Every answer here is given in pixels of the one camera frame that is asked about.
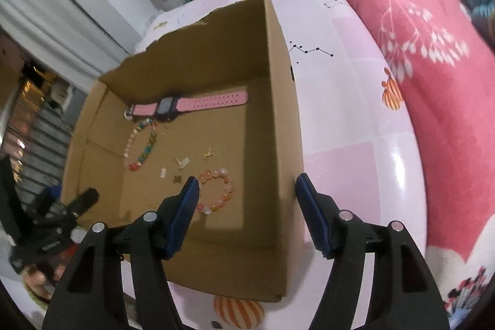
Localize orange bead bracelet with clasp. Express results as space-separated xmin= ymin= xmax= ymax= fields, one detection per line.
xmin=195 ymin=168 xmax=235 ymax=215

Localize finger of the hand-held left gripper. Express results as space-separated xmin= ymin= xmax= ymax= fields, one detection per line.
xmin=33 ymin=185 xmax=62 ymax=220
xmin=11 ymin=188 xmax=100 ymax=265

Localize pink strap digital watch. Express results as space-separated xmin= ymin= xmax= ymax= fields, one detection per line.
xmin=124 ymin=90 xmax=250 ymax=122

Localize multicoloured glass bead bracelet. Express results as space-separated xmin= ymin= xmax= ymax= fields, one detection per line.
xmin=123 ymin=117 xmax=159 ymax=172

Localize white curtain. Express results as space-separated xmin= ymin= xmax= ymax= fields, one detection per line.
xmin=0 ymin=0 xmax=148 ymax=91

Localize pink printed blanket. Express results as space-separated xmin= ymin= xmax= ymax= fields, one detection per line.
xmin=302 ymin=0 xmax=495 ymax=319

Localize metal roller gate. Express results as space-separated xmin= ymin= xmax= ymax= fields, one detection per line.
xmin=0 ymin=83 xmax=74 ymax=199

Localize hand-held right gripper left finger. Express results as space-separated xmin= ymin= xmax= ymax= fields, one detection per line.
xmin=42 ymin=177 xmax=200 ymax=330

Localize brown cardboard box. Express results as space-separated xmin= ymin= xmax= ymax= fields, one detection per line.
xmin=62 ymin=0 xmax=304 ymax=303

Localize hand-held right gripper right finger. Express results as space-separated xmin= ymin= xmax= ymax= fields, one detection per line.
xmin=296 ymin=173 xmax=451 ymax=330

